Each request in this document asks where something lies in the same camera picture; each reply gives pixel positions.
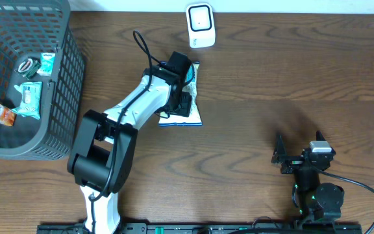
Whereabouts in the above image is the large white snack bag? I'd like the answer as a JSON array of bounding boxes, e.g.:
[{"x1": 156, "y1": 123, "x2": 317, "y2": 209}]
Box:
[{"x1": 158, "y1": 61, "x2": 203, "y2": 127}]

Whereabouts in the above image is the teal kleenex tissue pack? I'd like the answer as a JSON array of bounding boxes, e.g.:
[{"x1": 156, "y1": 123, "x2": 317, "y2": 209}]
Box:
[{"x1": 37, "y1": 53, "x2": 55, "y2": 76}]

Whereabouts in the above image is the teal wet wipe packet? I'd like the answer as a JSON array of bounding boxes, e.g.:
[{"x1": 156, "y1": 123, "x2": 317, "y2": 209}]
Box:
[{"x1": 12, "y1": 81, "x2": 43, "y2": 120}]

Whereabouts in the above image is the dark green round-label packet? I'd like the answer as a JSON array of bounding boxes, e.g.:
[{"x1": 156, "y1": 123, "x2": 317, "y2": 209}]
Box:
[{"x1": 16, "y1": 57, "x2": 41, "y2": 79}]

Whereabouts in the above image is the orange snack packet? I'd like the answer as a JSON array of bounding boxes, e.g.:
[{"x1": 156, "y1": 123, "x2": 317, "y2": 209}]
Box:
[{"x1": 0, "y1": 104, "x2": 16, "y2": 127}]

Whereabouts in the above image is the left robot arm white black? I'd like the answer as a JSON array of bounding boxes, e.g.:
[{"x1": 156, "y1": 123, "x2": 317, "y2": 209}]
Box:
[{"x1": 67, "y1": 63, "x2": 195, "y2": 233}]

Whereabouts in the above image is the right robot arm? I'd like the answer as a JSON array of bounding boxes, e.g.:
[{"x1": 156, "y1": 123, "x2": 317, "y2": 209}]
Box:
[{"x1": 271, "y1": 131, "x2": 344, "y2": 226}]

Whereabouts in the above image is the dark grey plastic basket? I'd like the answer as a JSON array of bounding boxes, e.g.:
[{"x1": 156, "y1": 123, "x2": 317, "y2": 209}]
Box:
[{"x1": 0, "y1": 0, "x2": 86, "y2": 161}]

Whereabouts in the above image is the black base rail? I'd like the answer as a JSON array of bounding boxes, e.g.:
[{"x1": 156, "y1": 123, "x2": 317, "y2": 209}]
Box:
[{"x1": 37, "y1": 222, "x2": 363, "y2": 234}]

